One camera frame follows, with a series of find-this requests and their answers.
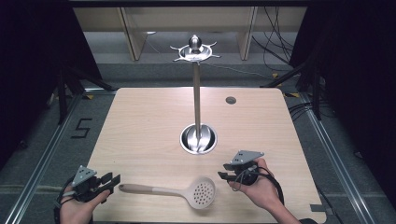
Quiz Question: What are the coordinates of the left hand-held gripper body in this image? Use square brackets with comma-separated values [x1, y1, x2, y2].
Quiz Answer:
[71, 165, 105, 203]

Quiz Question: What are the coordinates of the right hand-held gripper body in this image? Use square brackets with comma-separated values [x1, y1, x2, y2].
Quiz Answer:
[222, 149, 265, 187]

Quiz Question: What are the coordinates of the beige slotted spoon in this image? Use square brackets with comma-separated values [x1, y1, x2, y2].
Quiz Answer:
[118, 175, 217, 210]

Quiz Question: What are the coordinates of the person's right hand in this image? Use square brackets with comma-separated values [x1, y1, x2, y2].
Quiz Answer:
[228, 157, 282, 216]

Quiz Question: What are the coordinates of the person's left hand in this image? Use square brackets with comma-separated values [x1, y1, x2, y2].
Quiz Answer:
[59, 189, 112, 224]

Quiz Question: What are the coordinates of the steel utensil rack stand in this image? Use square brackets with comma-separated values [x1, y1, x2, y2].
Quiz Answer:
[169, 34, 221, 156]

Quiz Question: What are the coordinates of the grey tape patch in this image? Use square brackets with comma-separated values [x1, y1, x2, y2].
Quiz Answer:
[309, 203, 327, 215]

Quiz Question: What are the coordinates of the black metal stand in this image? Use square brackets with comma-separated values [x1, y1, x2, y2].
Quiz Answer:
[56, 65, 117, 126]
[261, 57, 323, 121]

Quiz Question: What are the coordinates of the light wooden shelf unit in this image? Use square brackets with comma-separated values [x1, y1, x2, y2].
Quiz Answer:
[73, 6, 308, 63]

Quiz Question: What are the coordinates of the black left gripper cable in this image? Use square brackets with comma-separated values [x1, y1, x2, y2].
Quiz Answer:
[52, 176, 78, 224]

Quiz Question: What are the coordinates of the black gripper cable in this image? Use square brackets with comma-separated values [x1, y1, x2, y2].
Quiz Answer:
[233, 166, 286, 207]
[52, 176, 78, 224]

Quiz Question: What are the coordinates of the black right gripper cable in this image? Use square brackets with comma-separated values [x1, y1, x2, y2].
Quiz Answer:
[233, 166, 286, 207]

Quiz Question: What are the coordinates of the aluminium floor rail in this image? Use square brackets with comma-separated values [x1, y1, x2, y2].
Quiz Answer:
[297, 92, 376, 224]
[2, 89, 117, 224]

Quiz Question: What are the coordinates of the black floor cables bundle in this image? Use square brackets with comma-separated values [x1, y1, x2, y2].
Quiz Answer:
[287, 100, 332, 123]

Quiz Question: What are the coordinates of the thin white floor cable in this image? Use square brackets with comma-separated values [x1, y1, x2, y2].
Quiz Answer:
[199, 61, 271, 81]

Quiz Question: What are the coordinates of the hanging black cables bundle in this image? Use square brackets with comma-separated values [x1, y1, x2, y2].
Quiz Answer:
[250, 6, 301, 73]

